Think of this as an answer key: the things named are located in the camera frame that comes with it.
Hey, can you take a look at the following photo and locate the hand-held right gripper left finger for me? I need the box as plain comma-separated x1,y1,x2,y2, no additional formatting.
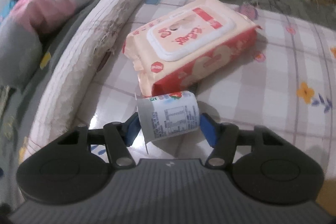
46,113,142,170

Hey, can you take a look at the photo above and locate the cream ribbed blanket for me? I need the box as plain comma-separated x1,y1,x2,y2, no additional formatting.
18,0,205,161

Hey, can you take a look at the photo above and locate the dark grey blanket yellow print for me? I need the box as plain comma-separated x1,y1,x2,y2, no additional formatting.
0,0,111,182

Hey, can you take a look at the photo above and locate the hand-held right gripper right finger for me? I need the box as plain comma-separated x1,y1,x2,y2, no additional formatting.
198,112,290,169

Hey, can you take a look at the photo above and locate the white yogurt cup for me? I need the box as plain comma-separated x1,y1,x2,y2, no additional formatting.
134,91,201,153

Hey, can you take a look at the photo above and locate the pink wet wipes pack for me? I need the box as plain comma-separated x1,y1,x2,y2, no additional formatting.
122,0,263,97

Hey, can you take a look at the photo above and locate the grey pillow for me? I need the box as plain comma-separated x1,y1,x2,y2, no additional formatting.
0,11,45,93

